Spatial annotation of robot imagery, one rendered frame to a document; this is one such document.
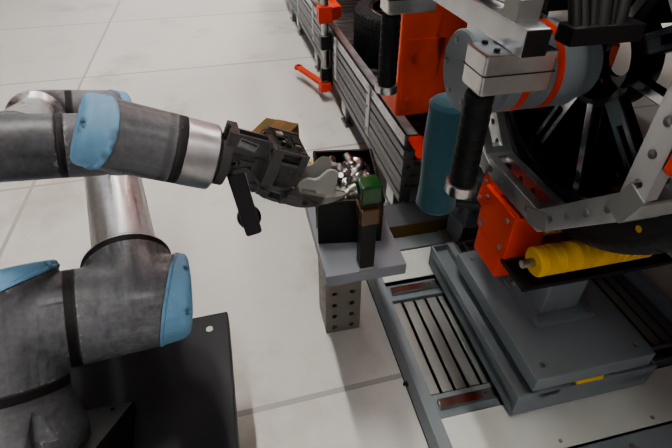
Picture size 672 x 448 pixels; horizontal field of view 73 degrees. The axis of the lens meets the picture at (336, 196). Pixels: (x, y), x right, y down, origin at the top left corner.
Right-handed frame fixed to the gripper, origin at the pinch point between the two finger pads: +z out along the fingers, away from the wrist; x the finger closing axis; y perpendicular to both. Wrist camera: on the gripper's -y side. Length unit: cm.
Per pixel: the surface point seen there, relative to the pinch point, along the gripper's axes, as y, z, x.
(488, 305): -25, 58, 5
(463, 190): 12.5, 9.3, -13.3
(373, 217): -5.4, 12.0, 4.3
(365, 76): -7, 56, 112
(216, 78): -65, 23, 226
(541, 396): -30, 62, -17
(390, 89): 13.9, 12.7, 20.3
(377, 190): 0.3, 9.8, 4.3
